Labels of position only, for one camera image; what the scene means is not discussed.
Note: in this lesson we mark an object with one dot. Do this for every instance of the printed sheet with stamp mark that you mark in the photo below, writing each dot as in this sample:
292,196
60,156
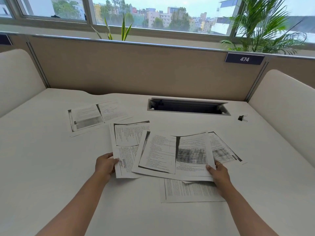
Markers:
125,142

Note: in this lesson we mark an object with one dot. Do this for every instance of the printed sheet with dark table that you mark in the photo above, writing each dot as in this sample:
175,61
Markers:
172,154

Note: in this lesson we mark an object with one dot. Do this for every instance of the white rounded side divider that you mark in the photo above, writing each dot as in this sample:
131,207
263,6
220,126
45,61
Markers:
288,105
18,81

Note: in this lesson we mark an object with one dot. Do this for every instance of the person's left forearm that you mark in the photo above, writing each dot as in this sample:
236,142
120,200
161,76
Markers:
73,206

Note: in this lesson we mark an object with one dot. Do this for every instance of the printed sheet with small table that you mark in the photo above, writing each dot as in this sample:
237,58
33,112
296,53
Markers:
224,151

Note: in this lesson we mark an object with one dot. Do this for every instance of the green palm plant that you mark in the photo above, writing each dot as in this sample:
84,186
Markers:
263,26

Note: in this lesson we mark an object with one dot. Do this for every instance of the person's right hand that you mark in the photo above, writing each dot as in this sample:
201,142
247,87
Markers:
221,176

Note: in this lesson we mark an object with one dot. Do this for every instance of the green snake plant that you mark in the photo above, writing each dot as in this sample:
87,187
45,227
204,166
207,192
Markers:
123,30

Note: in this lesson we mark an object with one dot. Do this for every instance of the printed sheet with grey band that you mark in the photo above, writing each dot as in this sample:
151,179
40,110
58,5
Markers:
96,115

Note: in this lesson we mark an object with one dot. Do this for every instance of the person's right forearm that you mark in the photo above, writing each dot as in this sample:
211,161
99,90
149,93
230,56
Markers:
243,210

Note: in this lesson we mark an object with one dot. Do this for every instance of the person's left hand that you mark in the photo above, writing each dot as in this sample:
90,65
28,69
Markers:
104,165

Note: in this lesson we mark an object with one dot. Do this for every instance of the beige desk partition panel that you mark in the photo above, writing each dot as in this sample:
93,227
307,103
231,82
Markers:
17,42
137,71
292,65

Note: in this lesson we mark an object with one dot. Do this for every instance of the person's right thumb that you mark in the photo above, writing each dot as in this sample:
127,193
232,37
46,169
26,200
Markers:
210,170

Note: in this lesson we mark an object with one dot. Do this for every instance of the person's left thumb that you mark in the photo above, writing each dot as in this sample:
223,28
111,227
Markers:
114,161

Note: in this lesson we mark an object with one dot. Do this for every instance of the printed sheet of plain text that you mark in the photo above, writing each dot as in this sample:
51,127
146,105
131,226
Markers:
189,191

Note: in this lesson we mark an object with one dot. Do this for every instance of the black binder clip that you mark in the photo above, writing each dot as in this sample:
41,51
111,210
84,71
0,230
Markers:
242,118

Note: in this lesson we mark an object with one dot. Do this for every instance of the dark blue number plate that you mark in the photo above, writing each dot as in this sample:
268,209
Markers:
244,58
4,39

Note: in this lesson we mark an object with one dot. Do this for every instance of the grey framed window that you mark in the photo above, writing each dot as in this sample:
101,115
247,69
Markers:
152,14

